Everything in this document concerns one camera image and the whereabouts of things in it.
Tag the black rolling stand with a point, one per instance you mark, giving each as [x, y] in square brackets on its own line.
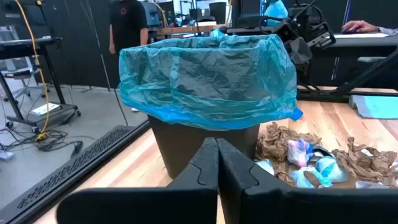
[25, 49]

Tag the grey office chair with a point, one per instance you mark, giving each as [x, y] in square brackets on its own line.
[14, 67]

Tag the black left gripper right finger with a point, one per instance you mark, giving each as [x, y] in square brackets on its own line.
[280, 205]

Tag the blue wad with brown piece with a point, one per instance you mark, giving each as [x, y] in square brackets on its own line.
[308, 180]

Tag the black curtain partition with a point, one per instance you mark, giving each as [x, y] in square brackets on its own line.
[81, 46]

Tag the blue white plastic wad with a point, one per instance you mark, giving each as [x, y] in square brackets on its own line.
[331, 169]

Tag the person's forearm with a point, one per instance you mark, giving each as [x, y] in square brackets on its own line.
[388, 30]

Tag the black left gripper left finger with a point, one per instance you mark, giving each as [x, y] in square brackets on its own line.
[192, 199]

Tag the teal plastic bin liner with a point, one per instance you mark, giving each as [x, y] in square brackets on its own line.
[211, 77]

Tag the small blue bag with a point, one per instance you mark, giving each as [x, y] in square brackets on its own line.
[376, 107]

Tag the white paper sheet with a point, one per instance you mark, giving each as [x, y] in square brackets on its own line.
[45, 109]

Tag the person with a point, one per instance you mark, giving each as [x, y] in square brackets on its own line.
[127, 21]

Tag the black plastic trash bin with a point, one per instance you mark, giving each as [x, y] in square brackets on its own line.
[180, 146]

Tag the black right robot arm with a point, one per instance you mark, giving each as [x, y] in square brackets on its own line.
[308, 18]

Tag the blue plastic bag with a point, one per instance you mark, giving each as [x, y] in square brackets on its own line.
[275, 11]

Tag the person's hand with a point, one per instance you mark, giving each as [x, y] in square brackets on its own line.
[357, 26]

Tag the black desk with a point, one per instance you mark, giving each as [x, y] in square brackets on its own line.
[357, 45]

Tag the black power strip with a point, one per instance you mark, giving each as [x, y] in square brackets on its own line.
[49, 144]

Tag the wooden workbench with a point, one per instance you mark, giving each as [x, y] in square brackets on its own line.
[186, 30]

